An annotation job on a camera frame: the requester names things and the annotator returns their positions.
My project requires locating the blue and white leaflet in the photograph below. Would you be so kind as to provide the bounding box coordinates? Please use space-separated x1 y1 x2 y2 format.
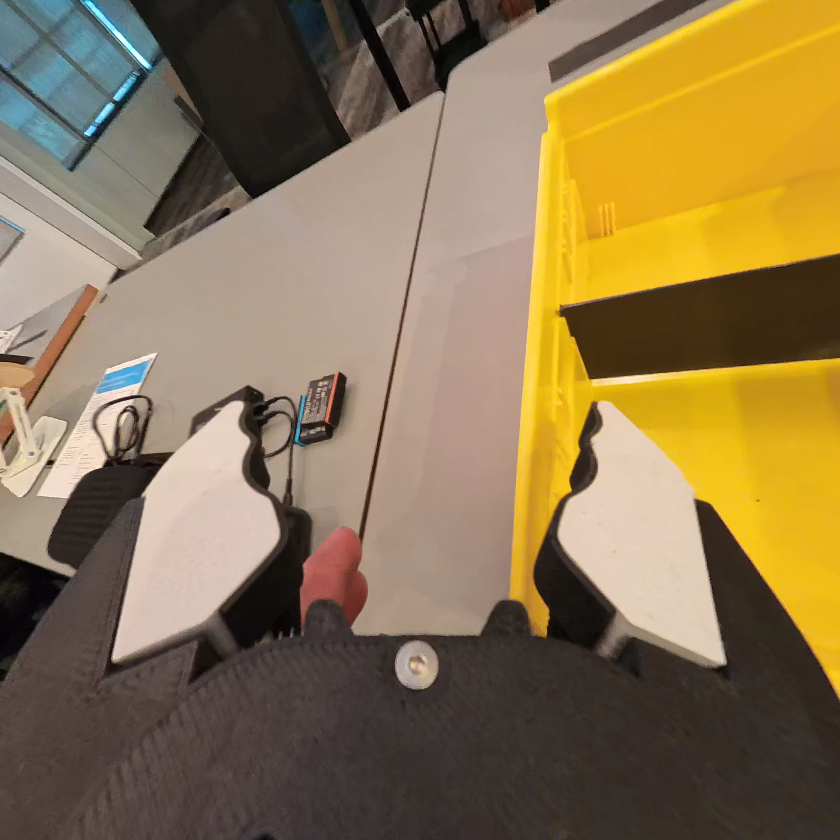
37 352 158 500

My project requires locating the black coiled cable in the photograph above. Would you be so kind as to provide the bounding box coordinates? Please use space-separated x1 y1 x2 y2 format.
93 395 155 462

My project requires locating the large grid window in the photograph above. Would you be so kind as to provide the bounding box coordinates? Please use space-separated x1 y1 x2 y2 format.
0 0 164 173

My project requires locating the yellow plastic bin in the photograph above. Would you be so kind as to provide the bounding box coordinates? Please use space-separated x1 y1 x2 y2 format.
508 0 840 698

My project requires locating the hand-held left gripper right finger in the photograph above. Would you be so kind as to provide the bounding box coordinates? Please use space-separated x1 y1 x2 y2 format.
533 400 729 670

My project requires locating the black mesh chair back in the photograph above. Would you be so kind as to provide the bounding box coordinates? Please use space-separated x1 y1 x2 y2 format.
47 461 166 573

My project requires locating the black bin divider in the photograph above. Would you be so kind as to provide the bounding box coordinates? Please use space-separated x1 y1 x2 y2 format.
559 252 840 380

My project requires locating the black camera battery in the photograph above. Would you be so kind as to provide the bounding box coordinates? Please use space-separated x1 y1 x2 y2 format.
293 371 347 447

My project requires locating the small white stand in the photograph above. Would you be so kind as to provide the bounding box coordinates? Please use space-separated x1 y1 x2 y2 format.
0 386 70 498

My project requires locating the black charger box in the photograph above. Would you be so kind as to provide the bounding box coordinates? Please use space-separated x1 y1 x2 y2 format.
189 386 269 454

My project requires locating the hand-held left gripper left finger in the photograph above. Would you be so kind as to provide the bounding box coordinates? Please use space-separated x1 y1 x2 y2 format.
110 400 290 667

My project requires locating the wooden table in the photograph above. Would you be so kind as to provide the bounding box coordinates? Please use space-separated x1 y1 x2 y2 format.
0 283 101 447

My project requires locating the black charger cable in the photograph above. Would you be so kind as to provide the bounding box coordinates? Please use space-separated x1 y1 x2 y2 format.
252 395 301 506

